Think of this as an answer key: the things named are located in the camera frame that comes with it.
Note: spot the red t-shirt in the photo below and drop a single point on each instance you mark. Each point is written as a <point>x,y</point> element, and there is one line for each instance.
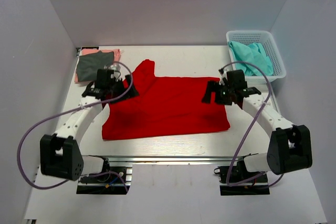
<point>164,106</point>

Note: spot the teal t-shirt in basket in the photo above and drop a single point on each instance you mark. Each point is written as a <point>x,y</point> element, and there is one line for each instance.
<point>253,53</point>

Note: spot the folded pink t-shirt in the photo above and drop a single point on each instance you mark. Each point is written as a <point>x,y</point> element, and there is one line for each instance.
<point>85,51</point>

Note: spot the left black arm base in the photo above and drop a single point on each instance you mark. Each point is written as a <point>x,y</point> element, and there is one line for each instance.
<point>114,179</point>

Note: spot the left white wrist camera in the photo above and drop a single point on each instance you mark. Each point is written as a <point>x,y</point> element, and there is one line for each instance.
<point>114,69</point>

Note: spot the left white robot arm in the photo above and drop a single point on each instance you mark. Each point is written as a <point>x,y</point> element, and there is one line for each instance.
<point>60,155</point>

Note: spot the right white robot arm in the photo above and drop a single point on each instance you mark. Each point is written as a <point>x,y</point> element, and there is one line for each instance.
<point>289,147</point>

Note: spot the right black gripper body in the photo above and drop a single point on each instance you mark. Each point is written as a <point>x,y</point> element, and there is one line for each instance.
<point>226,90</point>

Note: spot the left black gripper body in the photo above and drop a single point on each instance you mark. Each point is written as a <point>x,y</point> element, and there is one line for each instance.
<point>117,89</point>

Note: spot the aluminium table rail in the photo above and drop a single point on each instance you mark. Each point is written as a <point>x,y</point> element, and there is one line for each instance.
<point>167,160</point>

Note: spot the folded grey t-shirt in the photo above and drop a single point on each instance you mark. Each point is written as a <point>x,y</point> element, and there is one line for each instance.
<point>89,64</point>

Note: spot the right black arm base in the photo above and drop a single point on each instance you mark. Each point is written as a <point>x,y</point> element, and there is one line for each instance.
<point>242,182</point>

